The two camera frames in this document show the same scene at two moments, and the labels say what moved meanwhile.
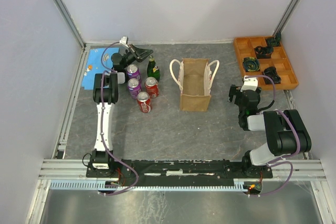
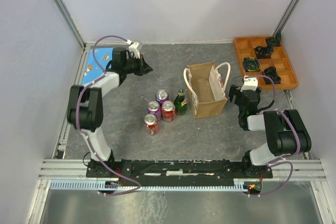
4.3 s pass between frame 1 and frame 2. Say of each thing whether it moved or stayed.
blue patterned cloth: stayed
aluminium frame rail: stayed
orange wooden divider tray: stayed
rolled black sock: stayed
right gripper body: stayed
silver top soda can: moved
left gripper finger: moved
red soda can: moved
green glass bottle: moved
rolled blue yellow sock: stayed
